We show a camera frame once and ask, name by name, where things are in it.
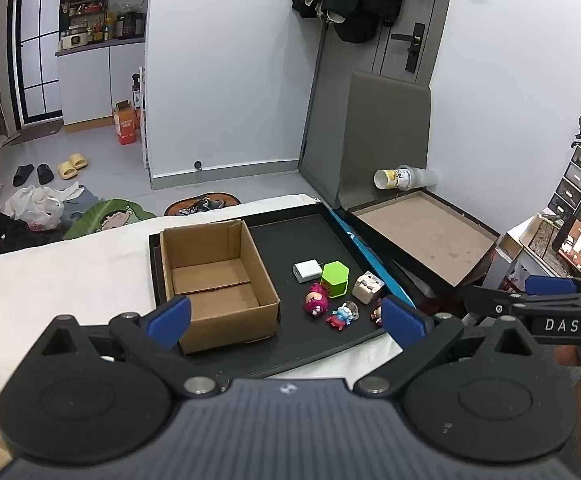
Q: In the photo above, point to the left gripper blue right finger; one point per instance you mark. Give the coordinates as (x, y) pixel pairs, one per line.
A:
(425, 343)

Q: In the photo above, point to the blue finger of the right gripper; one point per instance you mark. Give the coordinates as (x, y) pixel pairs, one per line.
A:
(538, 285)

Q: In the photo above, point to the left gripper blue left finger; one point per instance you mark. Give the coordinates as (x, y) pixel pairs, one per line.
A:
(149, 340)

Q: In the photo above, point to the white purple cube toy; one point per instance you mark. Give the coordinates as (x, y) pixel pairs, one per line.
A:
(367, 287)

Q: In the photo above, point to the blue red figurine keychain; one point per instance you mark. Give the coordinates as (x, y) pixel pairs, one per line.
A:
(343, 316)

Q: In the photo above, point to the brown cardboard box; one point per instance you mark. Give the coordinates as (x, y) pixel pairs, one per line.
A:
(217, 266)

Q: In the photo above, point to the green hexagonal box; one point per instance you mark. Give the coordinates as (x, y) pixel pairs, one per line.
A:
(335, 279)

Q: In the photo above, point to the magenta hooded figurine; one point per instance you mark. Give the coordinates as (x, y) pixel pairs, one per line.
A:
(317, 300)

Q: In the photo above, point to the white power adapter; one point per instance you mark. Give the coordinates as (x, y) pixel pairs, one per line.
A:
(307, 271)

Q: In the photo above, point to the blue flat package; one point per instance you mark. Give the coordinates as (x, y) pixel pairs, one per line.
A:
(397, 282)

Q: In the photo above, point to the black shallow tray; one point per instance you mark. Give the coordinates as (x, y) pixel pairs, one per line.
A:
(284, 237)

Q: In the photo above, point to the green cartoon cushion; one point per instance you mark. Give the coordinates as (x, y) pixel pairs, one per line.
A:
(107, 215)

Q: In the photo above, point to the white table cloth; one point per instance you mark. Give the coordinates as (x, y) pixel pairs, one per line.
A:
(94, 277)

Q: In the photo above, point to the dark floor mat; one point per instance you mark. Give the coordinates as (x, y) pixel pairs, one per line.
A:
(201, 203)

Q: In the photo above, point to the stacked paper cups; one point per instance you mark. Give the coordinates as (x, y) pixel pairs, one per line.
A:
(404, 178)

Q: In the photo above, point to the white plastic bag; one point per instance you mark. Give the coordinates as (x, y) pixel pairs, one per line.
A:
(41, 207)

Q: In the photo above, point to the yellow slippers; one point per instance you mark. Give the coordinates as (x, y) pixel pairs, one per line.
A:
(70, 167)

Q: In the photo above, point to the orange cardboard box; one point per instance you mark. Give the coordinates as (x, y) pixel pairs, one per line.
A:
(125, 122)

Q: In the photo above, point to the grey door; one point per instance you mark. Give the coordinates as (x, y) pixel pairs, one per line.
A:
(406, 51)

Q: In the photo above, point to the kitchen counter cabinet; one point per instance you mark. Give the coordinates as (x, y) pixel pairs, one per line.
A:
(101, 49)

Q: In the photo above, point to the black framed glass door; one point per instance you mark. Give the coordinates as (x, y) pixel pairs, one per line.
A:
(34, 42)

